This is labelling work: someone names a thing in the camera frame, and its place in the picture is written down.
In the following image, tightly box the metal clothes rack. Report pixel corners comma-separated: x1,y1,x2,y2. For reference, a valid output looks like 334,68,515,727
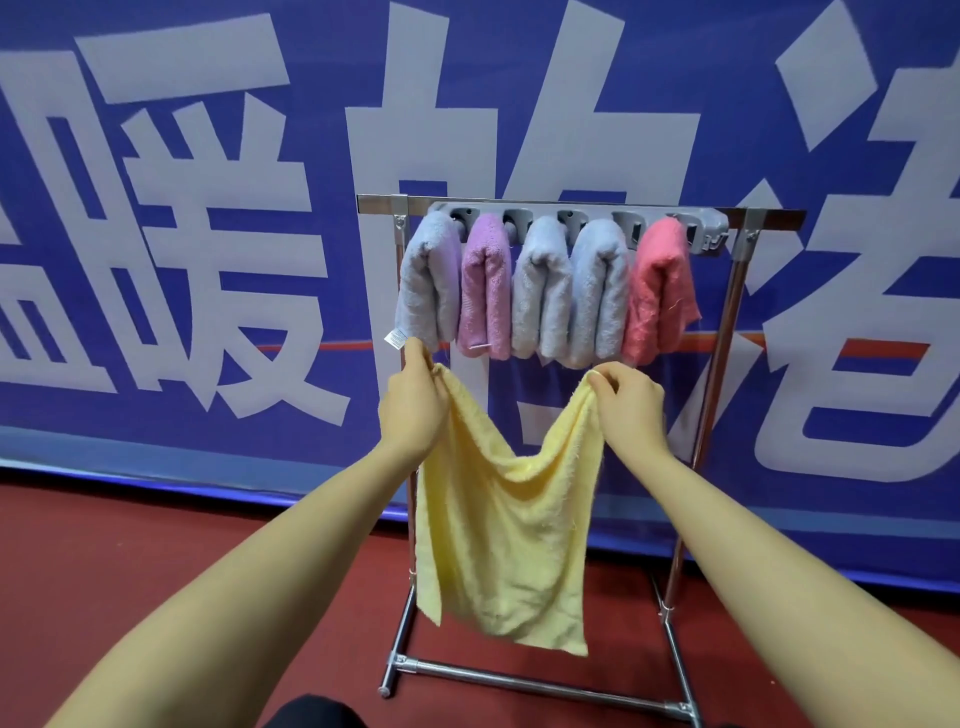
356,193,807,728

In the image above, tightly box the person's right hand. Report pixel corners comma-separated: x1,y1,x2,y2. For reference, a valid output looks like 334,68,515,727
585,361,675,463

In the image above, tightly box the lavender towel with tag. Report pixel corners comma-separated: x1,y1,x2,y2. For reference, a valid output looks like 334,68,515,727
384,210,464,351

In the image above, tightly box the grey towel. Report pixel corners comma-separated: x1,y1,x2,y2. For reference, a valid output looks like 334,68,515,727
511,216,575,362

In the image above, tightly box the pink-purple towel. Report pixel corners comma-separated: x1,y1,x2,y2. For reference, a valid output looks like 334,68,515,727
456,213,514,360

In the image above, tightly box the person's left hand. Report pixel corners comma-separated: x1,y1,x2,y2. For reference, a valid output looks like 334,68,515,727
376,336,450,459

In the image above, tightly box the yellow towel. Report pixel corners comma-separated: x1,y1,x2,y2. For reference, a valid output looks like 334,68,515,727
413,363,606,659

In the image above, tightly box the person's left forearm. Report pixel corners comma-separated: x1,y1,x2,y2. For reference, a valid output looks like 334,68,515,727
46,436,423,728

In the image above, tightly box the person's dark clothing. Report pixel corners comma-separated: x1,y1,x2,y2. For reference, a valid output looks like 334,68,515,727
264,694,369,728

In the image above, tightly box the grey towel holder bar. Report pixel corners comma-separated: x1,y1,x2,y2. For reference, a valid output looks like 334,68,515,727
426,201,730,257

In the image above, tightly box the coral pink towel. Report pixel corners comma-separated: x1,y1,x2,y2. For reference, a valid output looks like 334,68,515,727
621,217,703,368

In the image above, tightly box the blue banner with white print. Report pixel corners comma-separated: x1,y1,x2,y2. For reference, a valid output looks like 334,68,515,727
0,0,960,595

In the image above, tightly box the person's right forearm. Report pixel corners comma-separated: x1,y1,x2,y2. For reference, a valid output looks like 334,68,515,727
604,447,960,728

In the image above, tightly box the light blue towel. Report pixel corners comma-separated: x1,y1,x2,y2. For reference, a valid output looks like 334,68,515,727
558,222,633,371

